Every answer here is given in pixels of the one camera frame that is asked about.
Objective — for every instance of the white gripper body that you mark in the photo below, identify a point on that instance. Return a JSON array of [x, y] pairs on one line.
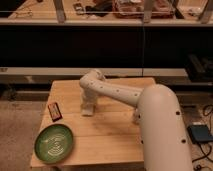
[[89, 98]]

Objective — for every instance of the white sponge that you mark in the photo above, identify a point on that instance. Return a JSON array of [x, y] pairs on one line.
[[87, 110]]

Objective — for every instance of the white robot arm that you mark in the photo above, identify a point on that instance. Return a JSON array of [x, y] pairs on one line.
[[157, 110]]

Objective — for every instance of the green ceramic bowl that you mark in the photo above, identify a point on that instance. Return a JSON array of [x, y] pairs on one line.
[[54, 143]]

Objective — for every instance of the small red black box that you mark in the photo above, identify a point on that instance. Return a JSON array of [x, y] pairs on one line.
[[54, 111]]

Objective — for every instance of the wooden table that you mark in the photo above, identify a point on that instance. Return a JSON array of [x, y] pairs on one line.
[[109, 136]]

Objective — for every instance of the white chicken figurine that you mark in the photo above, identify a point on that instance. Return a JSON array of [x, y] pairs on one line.
[[135, 117]]

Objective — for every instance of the red tray on shelf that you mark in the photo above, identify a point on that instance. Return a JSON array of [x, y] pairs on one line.
[[136, 8]]

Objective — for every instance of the long metal shelf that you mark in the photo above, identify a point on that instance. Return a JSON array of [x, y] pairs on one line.
[[100, 13]]

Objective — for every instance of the dark blue box on floor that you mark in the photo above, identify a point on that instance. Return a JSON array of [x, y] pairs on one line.
[[199, 134]]

